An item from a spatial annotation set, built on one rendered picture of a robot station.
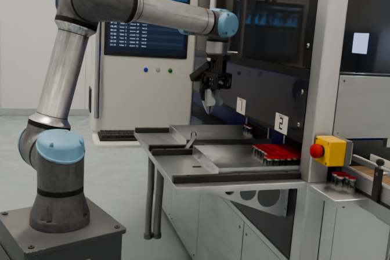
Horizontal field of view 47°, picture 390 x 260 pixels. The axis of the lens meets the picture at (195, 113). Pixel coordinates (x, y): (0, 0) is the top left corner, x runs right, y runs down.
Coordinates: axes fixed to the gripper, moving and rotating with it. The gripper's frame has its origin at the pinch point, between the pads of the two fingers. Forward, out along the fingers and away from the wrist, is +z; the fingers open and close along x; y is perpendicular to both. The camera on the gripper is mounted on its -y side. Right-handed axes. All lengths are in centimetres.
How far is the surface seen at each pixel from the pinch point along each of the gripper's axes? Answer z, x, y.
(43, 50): 11, 154, -499
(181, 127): 12.4, 10.1, -25.0
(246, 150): 13.2, 9.4, 12.1
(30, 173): 104, 40, -257
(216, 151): 13.3, -1.1, 7.3
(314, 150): 2.4, -5.0, 48.0
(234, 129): 13.2, 31.9, -14.9
